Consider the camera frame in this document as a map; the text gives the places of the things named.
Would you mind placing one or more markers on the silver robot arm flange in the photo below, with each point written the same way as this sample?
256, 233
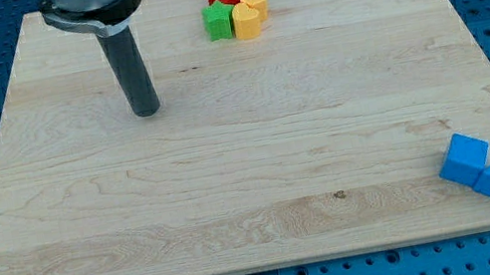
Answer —
103, 18

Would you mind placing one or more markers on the blue cube block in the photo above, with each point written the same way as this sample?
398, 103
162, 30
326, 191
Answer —
464, 160

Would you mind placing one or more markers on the green star block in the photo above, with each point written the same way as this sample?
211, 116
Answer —
217, 20

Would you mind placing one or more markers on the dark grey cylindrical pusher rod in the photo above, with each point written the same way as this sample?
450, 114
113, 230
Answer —
128, 66

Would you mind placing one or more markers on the yellow heart block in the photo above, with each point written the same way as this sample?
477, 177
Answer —
247, 22

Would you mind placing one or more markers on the light wooden board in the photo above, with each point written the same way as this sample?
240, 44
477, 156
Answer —
323, 137

